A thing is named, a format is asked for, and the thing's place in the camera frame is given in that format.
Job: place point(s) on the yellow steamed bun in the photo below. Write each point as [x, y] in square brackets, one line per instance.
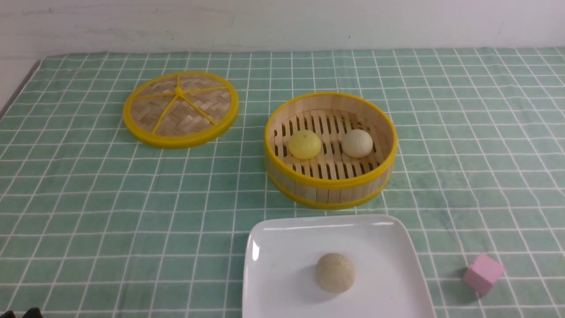
[304, 145]

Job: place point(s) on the white steamed bun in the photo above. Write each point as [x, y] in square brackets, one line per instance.
[357, 143]

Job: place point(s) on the white square plate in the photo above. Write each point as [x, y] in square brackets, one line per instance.
[281, 255]

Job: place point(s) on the beige steamed bun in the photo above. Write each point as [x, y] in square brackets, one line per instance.
[335, 273]

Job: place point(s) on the bamboo steamer basket yellow rim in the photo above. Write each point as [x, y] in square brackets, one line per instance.
[331, 179]

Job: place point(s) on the bamboo steamer lid yellow rim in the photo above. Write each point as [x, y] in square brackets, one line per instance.
[181, 110]

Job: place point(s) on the green checkered tablecloth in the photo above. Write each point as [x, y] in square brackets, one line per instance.
[95, 224]

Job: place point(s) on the pink cube block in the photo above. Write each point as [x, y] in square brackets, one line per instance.
[483, 274]

